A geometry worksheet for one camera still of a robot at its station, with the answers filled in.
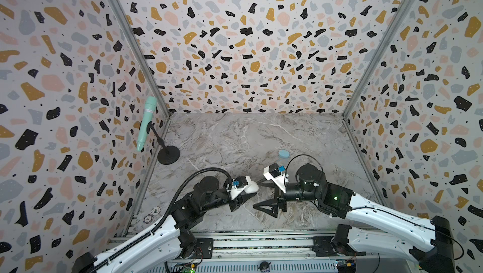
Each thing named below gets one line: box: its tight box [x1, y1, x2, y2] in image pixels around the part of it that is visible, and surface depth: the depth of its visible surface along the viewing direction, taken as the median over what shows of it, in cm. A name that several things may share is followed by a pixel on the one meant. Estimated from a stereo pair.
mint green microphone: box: [136, 95, 158, 152], surface depth 80 cm
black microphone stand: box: [146, 120, 181, 165], surface depth 102 cm
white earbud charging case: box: [244, 181, 259, 194], surface depth 69 cm
